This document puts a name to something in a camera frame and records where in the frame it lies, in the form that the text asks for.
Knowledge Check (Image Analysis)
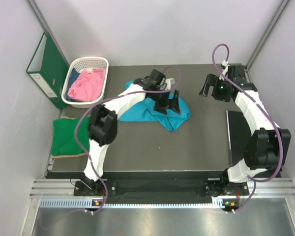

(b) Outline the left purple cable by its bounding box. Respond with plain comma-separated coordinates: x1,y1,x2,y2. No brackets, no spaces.
74,66,182,213

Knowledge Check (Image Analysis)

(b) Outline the teal t shirt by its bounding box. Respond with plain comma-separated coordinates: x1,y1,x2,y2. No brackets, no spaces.
119,80,191,132

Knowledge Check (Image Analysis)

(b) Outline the grey cable duct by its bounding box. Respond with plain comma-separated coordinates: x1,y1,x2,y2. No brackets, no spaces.
39,199,238,209

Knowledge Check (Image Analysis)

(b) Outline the pink t shirt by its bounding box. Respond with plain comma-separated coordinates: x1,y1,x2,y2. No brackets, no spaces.
68,68,106,102

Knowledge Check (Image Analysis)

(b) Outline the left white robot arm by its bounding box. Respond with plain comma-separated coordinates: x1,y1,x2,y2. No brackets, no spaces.
84,69,180,195

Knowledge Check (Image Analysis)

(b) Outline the navy blue t shirt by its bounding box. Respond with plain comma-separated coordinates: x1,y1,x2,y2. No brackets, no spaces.
65,68,80,102

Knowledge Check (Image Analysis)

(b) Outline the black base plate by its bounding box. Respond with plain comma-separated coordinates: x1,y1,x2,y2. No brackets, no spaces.
73,178,249,204

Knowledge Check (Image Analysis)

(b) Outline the white laundry basket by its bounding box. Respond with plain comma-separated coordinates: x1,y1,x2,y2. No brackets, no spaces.
61,57,109,108

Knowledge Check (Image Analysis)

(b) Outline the green folded t shirt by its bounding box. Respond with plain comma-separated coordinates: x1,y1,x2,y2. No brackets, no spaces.
51,117,89,155

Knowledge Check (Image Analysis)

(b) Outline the green ring binder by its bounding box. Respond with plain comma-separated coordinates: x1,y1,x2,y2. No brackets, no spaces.
26,33,68,109

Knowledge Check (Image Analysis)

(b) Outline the black board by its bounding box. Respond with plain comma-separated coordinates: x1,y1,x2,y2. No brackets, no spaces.
226,111,251,166

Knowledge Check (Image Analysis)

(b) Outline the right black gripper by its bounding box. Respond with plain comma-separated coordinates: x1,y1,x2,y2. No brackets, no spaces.
199,74,231,102

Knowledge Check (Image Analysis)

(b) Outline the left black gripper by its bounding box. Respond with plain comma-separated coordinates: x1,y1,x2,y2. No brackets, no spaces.
147,88,179,114

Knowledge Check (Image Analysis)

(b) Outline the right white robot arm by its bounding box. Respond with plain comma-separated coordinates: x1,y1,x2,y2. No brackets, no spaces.
199,64,291,195

